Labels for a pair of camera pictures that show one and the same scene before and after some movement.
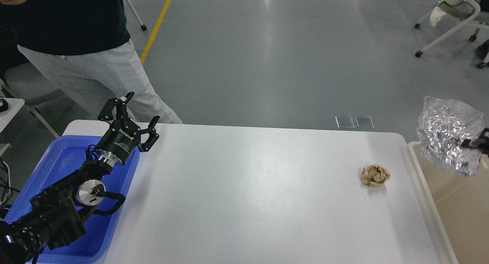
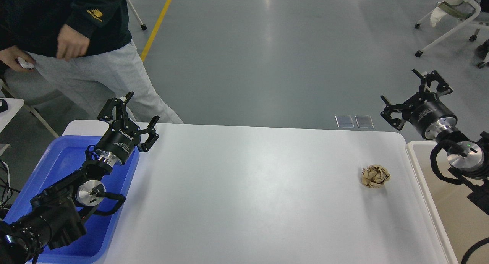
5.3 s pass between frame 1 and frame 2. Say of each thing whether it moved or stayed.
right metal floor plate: stayed
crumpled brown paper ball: stayed
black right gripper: moved
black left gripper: stayed
